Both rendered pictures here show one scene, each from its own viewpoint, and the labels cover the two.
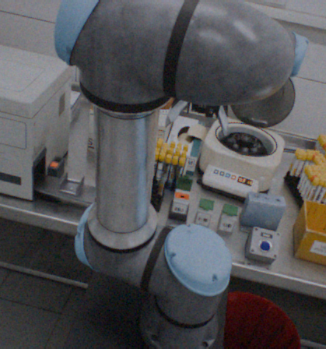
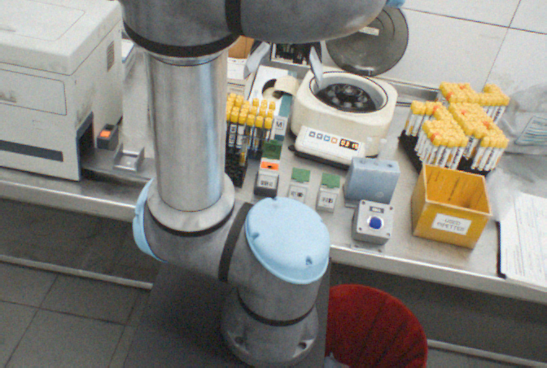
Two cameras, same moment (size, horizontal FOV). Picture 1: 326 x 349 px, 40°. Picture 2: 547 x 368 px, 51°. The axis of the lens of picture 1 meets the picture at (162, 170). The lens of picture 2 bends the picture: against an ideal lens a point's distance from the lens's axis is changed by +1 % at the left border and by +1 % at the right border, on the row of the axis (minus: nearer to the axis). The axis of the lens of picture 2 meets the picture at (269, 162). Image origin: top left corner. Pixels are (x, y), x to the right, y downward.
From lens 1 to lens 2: 0.03 m
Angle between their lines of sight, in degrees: 3
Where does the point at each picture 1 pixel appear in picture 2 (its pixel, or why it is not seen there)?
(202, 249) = (292, 227)
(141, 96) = (200, 36)
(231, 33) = not seen: outside the picture
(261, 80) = (347, 8)
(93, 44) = not seen: outside the picture
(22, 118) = (59, 75)
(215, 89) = (290, 21)
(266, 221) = (376, 193)
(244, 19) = not seen: outside the picture
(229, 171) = (329, 133)
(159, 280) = (241, 268)
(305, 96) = (422, 34)
